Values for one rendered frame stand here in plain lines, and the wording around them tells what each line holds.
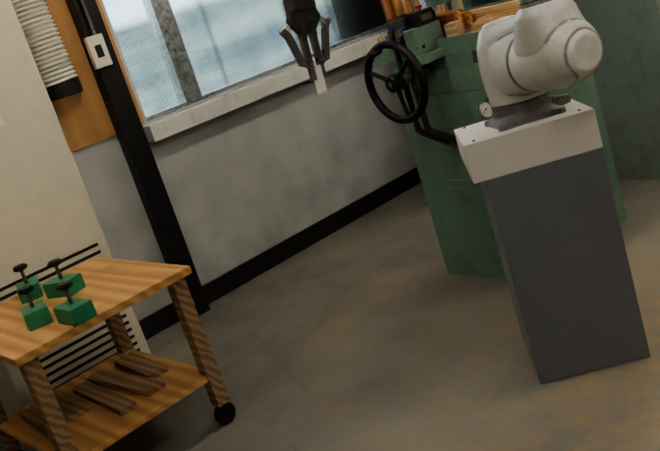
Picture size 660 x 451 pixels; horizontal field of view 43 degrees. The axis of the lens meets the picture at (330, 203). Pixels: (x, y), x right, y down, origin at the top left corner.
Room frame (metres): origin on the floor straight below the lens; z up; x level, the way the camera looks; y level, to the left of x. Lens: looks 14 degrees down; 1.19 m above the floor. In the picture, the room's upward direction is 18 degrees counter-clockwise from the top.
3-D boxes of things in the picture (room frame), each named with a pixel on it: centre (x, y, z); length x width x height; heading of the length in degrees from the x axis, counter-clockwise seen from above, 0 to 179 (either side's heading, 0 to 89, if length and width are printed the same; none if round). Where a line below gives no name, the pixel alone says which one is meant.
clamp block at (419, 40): (2.92, -0.45, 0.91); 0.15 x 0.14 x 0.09; 34
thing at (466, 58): (2.99, -0.56, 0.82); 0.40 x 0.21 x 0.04; 34
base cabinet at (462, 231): (3.09, -0.71, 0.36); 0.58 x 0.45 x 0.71; 124
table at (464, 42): (2.97, -0.52, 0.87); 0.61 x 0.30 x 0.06; 34
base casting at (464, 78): (3.09, -0.71, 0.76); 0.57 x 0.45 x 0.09; 124
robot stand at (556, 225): (2.22, -0.57, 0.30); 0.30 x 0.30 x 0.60; 83
